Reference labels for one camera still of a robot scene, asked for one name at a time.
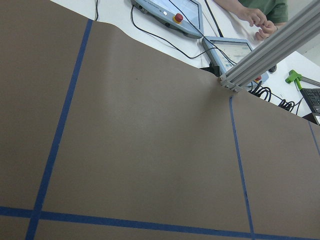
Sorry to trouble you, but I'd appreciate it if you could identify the teach pendant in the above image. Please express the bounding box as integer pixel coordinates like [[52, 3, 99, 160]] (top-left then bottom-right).
[[131, 0, 204, 39], [202, 36, 253, 77]]

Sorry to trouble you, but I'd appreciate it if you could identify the aluminium frame post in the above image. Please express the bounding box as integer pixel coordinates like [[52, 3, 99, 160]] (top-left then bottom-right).
[[219, 0, 320, 92]]

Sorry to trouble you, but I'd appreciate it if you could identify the black keyboard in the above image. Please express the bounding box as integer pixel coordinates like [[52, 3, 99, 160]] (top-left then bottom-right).
[[300, 88, 320, 114]]

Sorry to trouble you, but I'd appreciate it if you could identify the right teach pendant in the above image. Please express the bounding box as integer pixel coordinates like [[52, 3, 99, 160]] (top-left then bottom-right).
[[202, 36, 253, 77]]

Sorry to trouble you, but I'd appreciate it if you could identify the green plastic tool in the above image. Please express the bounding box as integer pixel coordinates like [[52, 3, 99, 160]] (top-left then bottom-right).
[[285, 69, 303, 91]]

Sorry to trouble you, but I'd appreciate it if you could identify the left teach pendant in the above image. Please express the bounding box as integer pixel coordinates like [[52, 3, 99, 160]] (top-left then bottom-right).
[[131, 0, 204, 39]]

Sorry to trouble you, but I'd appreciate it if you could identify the person in green shirt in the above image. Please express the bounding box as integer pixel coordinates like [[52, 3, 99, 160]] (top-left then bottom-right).
[[215, 0, 289, 41]]

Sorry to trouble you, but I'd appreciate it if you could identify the person right hand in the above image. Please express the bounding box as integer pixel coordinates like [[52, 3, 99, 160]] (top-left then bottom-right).
[[255, 20, 278, 41]]

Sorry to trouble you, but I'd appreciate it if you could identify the person left hand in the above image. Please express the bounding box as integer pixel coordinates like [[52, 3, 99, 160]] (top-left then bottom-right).
[[236, 7, 267, 27]]

